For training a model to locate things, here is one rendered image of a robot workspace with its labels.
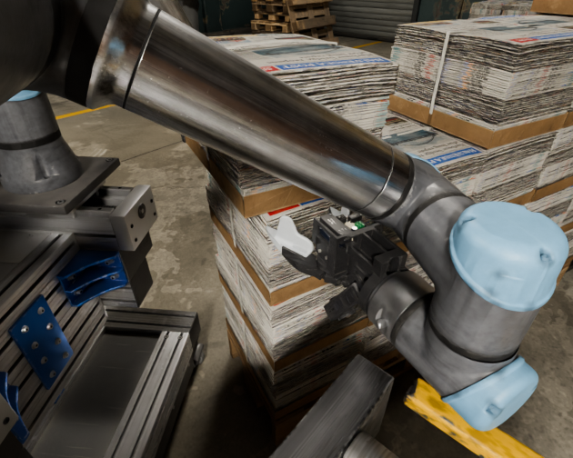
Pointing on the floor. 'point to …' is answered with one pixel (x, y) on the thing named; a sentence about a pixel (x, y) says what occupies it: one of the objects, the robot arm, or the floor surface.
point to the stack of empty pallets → (270, 17)
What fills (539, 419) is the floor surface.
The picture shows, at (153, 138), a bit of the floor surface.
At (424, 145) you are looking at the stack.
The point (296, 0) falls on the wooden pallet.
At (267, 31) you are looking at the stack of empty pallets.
